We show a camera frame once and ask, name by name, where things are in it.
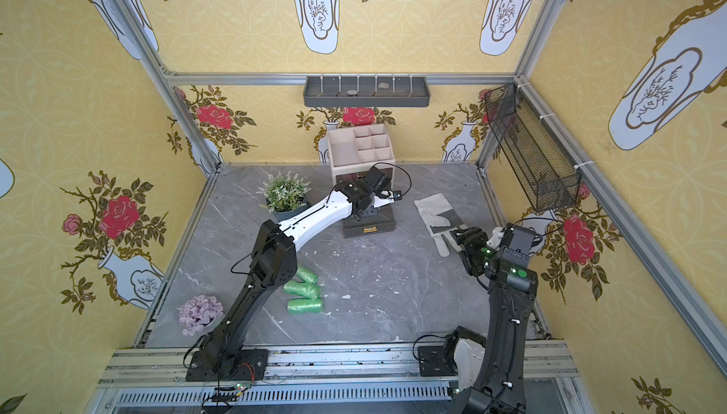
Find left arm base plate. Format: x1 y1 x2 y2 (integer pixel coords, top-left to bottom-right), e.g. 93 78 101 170
185 349 269 383

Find green roll upper left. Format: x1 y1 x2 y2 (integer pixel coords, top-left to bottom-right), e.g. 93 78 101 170
296 266 319 283

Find green roll bottom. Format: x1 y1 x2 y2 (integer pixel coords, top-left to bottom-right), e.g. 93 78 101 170
287 298 324 315

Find black wire mesh basket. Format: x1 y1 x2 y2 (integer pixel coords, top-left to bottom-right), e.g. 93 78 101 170
484 84 581 212

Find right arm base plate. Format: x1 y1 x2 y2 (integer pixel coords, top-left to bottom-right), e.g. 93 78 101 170
416 344 457 377

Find beige drawer organizer cabinet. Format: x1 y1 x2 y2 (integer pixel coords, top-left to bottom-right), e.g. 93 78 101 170
326 122 398 239

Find white work glove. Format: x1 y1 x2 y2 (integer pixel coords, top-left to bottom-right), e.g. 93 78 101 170
414 194 468 258

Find potted green plant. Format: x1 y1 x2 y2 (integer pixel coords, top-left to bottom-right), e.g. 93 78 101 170
259 172 310 222

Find purple artificial flower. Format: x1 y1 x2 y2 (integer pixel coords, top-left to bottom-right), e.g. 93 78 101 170
178 295 223 336

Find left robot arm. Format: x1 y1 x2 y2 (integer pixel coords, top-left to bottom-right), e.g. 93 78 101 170
183 167 403 382

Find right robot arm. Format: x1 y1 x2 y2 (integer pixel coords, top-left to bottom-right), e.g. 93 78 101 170
449 224 543 413

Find transparent bottom drawer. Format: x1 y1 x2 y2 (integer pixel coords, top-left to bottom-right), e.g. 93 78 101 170
342 205 397 239

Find green roll middle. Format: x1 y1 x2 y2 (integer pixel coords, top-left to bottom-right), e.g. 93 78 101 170
283 281 322 300

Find green roll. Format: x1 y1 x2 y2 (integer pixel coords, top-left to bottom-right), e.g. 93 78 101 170
287 298 324 315
296 266 319 283
283 281 322 300

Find grey wall shelf tray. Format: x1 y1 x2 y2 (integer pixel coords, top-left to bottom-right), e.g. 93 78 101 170
303 74 432 108

